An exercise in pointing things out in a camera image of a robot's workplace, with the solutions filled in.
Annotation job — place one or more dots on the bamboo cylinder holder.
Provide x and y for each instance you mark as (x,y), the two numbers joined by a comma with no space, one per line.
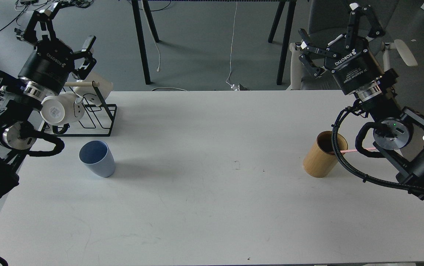
(320,159)

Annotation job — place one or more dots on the black wire mug rack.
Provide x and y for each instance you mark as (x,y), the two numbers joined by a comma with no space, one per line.
(96,122)

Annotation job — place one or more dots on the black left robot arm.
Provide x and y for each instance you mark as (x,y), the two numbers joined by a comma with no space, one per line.
(18,137)

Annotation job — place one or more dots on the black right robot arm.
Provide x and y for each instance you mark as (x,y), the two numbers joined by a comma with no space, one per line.
(397,133)

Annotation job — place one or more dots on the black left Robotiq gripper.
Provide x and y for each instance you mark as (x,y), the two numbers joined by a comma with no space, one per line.
(48,64)

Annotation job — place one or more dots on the blue plastic cup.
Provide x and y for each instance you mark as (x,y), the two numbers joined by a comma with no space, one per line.
(97,157)

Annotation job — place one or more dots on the pink chopstick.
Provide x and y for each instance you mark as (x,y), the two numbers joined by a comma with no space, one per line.
(351,151)

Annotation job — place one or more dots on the white mug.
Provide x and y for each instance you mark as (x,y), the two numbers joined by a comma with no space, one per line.
(98,86)
(62,109)

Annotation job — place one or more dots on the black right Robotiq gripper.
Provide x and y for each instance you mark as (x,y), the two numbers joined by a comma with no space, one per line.
(354,66)

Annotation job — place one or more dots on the white mug rear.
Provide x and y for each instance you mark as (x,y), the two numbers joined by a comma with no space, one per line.
(98,86)

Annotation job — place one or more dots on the white mug front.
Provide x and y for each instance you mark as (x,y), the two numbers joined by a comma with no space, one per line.
(62,109)

